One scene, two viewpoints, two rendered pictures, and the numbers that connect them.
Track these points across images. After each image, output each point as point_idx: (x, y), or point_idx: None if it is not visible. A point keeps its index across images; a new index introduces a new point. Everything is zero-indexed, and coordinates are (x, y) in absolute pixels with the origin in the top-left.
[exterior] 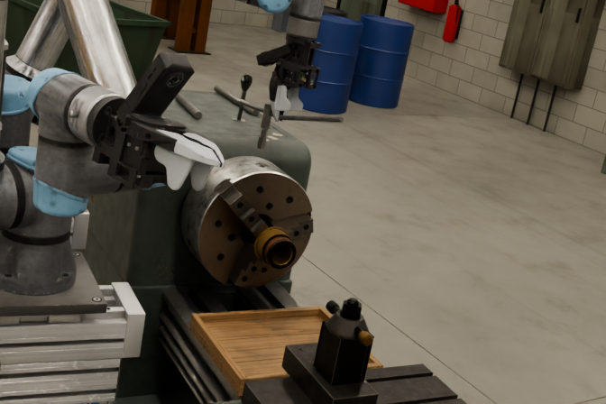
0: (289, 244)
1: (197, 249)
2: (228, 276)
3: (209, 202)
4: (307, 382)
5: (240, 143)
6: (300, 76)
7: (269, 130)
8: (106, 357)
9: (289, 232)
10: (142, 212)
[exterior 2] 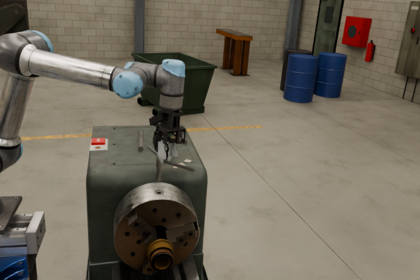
0: (167, 255)
1: (115, 250)
2: (141, 265)
3: (119, 220)
4: None
5: (155, 172)
6: (169, 135)
7: (184, 157)
8: None
9: (173, 241)
10: (90, 219)
